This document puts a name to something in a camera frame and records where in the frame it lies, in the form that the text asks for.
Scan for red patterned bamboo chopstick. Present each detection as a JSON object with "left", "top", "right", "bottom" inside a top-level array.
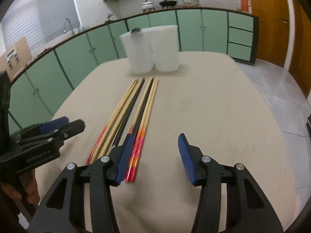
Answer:
[{"left": 86, "top": 79, "right": 138, "bottom": 165}]

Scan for orange red floral chopstick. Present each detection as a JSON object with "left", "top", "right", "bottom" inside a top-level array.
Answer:
[{"left": 128, "top": 77, "right": 160, "bottom": 183}]

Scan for chrome kitchen faucet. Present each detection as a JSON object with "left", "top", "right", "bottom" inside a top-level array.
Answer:
[{"left": 63, "top": 18, "right": 74, "bottom": 36}]

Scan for green lower kitchen cabinets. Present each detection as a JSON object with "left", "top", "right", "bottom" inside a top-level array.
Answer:
[{"left": 8, "top": 9, "right": 259, "bottom": 132}]

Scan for left hand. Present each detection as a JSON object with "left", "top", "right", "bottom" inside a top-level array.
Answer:
[{"left": 1, "top": 170, "right": 40, "bottom": 205}]

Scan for cardboard box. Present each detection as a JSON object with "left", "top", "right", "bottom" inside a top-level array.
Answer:
[{"left": 1, "top": 37, "right": 33, "bottom": 81}]

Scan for red brown tipped chopstick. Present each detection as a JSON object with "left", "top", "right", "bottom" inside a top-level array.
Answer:
[{"left": 129, "top": 77, "right": 153, "bottom": 135}]

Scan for black chopstick gold band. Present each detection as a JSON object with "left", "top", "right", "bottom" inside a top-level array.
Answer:
[{"left": 112, "top": 77, "right": 145, "bottom": 148}]

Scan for window blinds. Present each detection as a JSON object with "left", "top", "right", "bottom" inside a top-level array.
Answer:
[{"left": 1, "top": 0, "right": 79, "bottom": 52}]

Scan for white two-compartment utensil holder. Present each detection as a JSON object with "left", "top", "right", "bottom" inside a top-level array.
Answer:
[{"left": 119, "top": 25, "right": 179, "bottom": 74}]

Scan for wooden door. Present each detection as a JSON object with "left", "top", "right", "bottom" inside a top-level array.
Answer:
[
  {"left": 251, "top": 0, "right": 290, "bottom": 67},
  {"left": 289, "top": 0, "right": 311, "bottom": 98}
]

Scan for white cooking pot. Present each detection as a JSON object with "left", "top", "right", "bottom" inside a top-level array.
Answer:
[{"left": 141, "top": 0, "right": 155, "bottom": 12}]

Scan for black wok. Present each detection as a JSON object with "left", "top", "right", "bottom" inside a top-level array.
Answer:
[{"left": 159, "top": 0, "right": 177, "bottom": 8}]

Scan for orange thermos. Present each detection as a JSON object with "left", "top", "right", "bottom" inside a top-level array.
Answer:
[{"left": 240, "top": 0, "right": 250, "bottom": 13}]

